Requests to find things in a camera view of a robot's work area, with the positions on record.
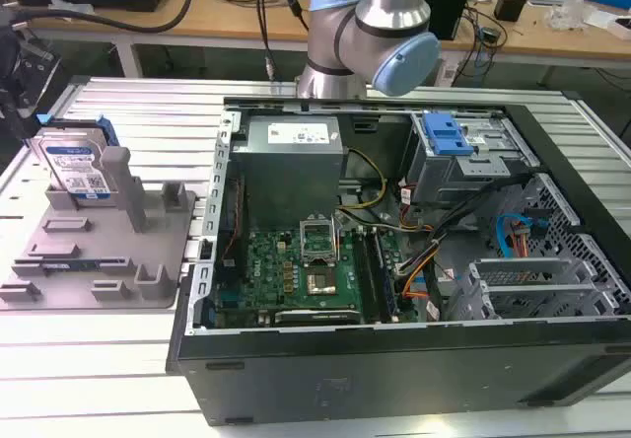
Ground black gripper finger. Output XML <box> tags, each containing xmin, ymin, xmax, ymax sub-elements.
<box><xmin>0</xmin><ymin>98</ymin><xmax>32</xmax><ymax>141</ymax></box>

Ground black PC case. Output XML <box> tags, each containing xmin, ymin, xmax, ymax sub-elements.
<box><xmin>165</xmin><ymin>95</ymin><xmax>631</xmax><ymax>428</ymax></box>

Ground wooden desk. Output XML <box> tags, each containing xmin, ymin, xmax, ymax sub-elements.
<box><xmin>19</xmin><ymin>0</ymin><xmax>631</xmax><ymax>70</ymax></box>

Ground grey disk bay cage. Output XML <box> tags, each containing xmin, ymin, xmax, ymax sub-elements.
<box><xmin>402</xmin><ymin>110</ymin><xmax>539</xmax><ymax>208</ymax></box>

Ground orange yellow wire bundle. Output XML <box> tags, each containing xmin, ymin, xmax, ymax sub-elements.
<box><xmin>392</xmin><ymin>238</ymin><xmax>448</xmax><ymax>307</ymax></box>

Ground blue wire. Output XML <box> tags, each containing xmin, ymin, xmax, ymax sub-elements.
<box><xmin>494</xmin><ymin>212</ymin><xmax>549</xmax><ymax>262</ymax></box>

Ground black RAM slot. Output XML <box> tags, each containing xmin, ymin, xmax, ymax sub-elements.
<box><xmin>370</xmin><ymin>228</ymin><xmax>401</xmax><ymax>324</ymax></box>
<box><xmin>353</xmin><ymin>228</ymin><xmax>382</xmax><ymax>325</ymax></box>

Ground clear plastic bag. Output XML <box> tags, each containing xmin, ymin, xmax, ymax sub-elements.
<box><xmin>545</xmin><ymin>0</ymin><xmax>598</xmax><ymax>31</ymax></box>

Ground black box on desk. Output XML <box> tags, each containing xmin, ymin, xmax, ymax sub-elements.
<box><xmin>422</xmin><ymin>0</ymin><xmax>470</xmax><ymax>41</ymax></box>

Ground locking lever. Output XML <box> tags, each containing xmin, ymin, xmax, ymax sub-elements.
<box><xmin>337</xmin><ymin>213</ymin><xmax>348</xmax><ymax>264</ymax></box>

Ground yellow black wire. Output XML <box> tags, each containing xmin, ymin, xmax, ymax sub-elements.
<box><xmin>338</xmin><ymin>147</ymin><xmax>389</xmax><ymax>211</ymax></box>

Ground grey parts rack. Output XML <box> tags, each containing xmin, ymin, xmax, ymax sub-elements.
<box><xmin>0</xmin><ymin>146</ymin><xmax>199</xmax><ymax>312</ymax></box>

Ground grey perforated disk bay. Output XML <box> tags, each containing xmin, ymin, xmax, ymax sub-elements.
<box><xmin>452</xmin><ymin>256</ymin><xmax>618</xmax><ymax>322</ymax></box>

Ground green motherboard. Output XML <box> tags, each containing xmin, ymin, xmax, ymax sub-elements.
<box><xmin>211</xmin><ymin>225</ymin><xmax>420</xmax><ymax>329</ymax></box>

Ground black cable with silver plug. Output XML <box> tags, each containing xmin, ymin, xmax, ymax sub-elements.
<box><xmin>253</xmin><ymin>0</ymin><xmax>276</xmax><ymax>83</ymax></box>

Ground hard disk in blue carrier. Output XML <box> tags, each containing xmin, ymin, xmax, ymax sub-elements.
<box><xmin>27</xmin><ymin>114</ymin><xmax>120</xmax><ymax>208</ymax></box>

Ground small black box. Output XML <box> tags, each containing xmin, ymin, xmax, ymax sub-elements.
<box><xmin>494</xmin><ymin>0</ymin><xmax>527</xmax><ymax>21</ymax></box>

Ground black expansion slot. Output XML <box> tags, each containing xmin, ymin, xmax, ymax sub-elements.
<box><xmin>274</xmin><ymin>308</ymin><xmax>364</xmax><ymax>327</ymax></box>

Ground grey power supply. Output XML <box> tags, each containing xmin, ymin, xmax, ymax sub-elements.
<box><xmin>229</xmin><ymin>114</ymin><xmax>349</xmax><ymax>218</ymax></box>

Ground metal socket cover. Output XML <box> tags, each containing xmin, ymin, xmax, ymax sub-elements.
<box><xmin>299</xmin><ymin>216</ymin><xmax>343</xmax><ymax>266</ymax></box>

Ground dark RAM stick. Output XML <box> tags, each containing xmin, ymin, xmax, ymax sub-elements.
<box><xmin>14</xmin><ymin>257</ymin><xmax>129</xmax><ymax>271</ymax></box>

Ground CPU socket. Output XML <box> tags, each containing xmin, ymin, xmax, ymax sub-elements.
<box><xmin>304</xmin><ymin>265</ymin><xmax>340</xmax><ymax>297</ymax></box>

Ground blue bay latch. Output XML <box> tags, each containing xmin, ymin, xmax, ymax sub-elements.
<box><xmin>422</xmin><ymin>113</ymin><xmax>475</xmax><ymax>159</ymax></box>

